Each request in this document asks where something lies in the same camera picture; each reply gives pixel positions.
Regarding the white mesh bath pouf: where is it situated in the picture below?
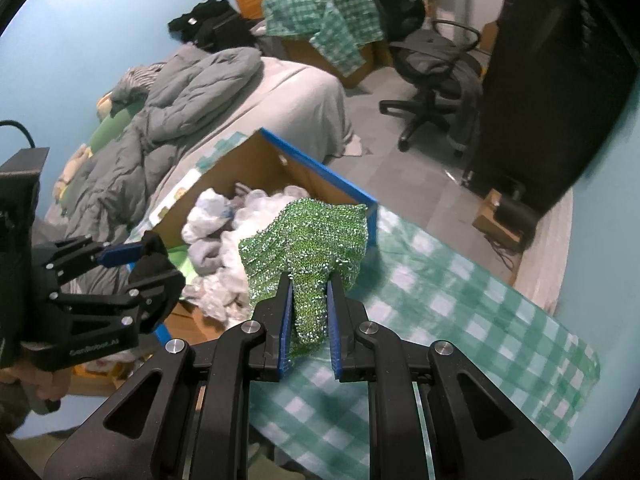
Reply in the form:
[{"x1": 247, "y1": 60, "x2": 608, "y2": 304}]
[{"x1": 182, "y1": 185, "x2": 311, "y2": 321}]

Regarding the black cable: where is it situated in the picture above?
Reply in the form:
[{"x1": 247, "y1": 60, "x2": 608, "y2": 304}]
[{"x1": 0, "y1": 120, "x2": 37, "y2": 150}]

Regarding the white patterned sock bundle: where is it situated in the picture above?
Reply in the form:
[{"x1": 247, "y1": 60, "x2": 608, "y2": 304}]
[{"x1": 181, "y1": 189, "x2": 236, "y2": 246}]

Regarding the grey striped cloth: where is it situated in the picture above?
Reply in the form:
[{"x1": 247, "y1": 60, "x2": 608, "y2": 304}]
[{"x1": 122, "y1": 62, "x2": 166, "y2": 93}]

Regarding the black clothes pile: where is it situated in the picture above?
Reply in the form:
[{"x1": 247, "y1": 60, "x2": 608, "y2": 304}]
[{"x1": 167, "y1": 0, "x2": 256, "y2": 53}]

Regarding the plain cardboard box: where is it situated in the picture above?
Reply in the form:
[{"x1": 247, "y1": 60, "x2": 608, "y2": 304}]
[{"x1": 280, "y1": 35, "x2": 378, "y2": 88}]

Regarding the grey duvet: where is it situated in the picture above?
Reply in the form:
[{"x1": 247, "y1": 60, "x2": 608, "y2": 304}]
[{"x1": 45, "y1": 45, "x2": 263, "y2": 291}]

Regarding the grey sock ball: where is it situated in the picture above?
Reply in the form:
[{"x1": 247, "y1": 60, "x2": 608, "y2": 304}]
[{"x1": 187, "y1": 237, "x2": 226, "y2": 278}]

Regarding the green checked tablecloth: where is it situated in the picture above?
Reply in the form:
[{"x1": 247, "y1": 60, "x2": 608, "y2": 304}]
[{"x1": 250, "y1": 205, "x2": 601, "y2": 466}]

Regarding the small cardboard box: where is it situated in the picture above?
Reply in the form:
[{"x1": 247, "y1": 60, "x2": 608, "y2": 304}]
[{"x1": 472, "y1": 187, "x2": 523, "y2": 253}]

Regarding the black device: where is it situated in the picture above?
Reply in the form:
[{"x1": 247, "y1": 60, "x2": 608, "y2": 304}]
[{"x1": 495, "y1": 192, "x2": 540, "y2": 236}]

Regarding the green sparkly cloth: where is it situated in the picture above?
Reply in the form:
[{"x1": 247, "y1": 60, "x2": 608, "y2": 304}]
[{"x1": 237, "y1": 197, "x2": 371, "y2": 361}]

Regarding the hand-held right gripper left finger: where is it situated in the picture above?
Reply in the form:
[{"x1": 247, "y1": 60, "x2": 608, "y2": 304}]
[{"x1": 42, "y1": 272, "x2": 296, "y2": 480}]

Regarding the person's left hand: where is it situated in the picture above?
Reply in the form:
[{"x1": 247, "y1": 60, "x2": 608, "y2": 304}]
[{"x1": 10, "y1": 362, "x2": 69, "y2": 416}]

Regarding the bed with beige sheet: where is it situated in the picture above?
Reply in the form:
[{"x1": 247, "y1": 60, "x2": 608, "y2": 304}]
[{"x1": 130, "y1": 55, "x2": 358, "y2": 241}]

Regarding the blue-rimmed cardboard box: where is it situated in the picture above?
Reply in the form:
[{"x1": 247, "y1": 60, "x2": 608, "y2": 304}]
[{"x1": 70, "y1": 127, "x2": 378, "y2": 396}]

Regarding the beige plush toy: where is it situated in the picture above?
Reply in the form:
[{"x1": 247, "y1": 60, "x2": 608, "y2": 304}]
[{"x1": 55, "y1": 145, "x2": 93, "y2": 201}]

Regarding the black office chair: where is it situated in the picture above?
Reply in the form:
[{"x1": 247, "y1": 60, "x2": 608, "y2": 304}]
[{"x1": 367, "y1": 0, "x2": 488, "y2": 157}]

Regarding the green checked cloth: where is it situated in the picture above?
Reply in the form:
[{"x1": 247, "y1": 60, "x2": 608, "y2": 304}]
[{"x1": 262, "y1": 0, "x2": 386, "y2": 78}]

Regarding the black monitor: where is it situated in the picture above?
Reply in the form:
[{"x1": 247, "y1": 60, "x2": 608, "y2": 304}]
[{"x1": 470, "y1": 0, "x2": 636, "y2": 216}]

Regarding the green pillow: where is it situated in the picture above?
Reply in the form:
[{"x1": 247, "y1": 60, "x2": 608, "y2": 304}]
[{"x1": 87, "y1": 100, "x2": 151, "y2": 153}]

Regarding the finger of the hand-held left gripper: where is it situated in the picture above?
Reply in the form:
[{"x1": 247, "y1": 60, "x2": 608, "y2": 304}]
[
  {"x1": 34, "y1": 231, "x2": 169, "y2": 289},
  {"x1": 49, "y1": 254, "x2": 187, "y2": 337}
]

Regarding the light green microfiber cloth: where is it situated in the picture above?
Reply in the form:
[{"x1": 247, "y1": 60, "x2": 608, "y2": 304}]
[{"x1": 167, "y1": 247, "x2": 198, "y2": 286}]

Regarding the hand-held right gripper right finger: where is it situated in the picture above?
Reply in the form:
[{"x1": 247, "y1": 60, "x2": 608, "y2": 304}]
[{"x1": 325, "y1": 274, "x2": 574, "y2": 480}]

